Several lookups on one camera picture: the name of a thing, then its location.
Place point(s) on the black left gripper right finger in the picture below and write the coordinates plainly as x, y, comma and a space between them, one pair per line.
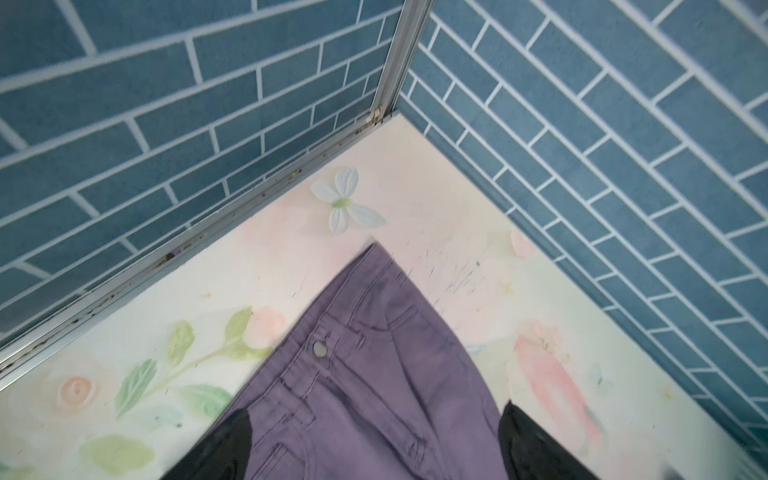
530, 453

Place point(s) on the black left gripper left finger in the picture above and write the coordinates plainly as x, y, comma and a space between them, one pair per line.
223, 454

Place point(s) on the purple trousers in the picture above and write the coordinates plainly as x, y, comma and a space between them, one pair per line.
370, 383

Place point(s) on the left side aluminium rail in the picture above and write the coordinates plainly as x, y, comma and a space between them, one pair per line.
65, 325

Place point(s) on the left rear aluminium corner post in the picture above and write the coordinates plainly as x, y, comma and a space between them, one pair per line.
411, 24

